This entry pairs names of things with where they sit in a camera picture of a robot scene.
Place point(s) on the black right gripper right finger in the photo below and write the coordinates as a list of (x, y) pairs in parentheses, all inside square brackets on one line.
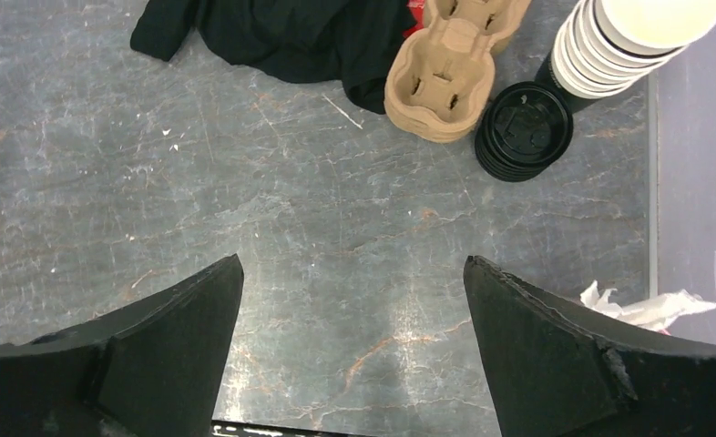
[(556, 368)]

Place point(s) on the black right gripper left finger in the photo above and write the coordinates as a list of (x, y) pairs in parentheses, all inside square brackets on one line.
[(151, 368)]

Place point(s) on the stack of black lids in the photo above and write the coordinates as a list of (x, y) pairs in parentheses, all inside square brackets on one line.
[(526, 129)]

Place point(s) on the stack of white paper cups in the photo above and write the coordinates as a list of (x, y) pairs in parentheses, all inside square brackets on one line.
[(604, 47)]

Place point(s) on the brown cardboard cup carrier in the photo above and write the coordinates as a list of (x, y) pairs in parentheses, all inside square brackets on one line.
[(439, 83)]

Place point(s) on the black cloth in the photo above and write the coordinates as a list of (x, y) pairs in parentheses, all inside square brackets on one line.
[(299, 42)]

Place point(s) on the red small object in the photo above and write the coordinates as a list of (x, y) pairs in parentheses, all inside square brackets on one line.
[(416, 8)]

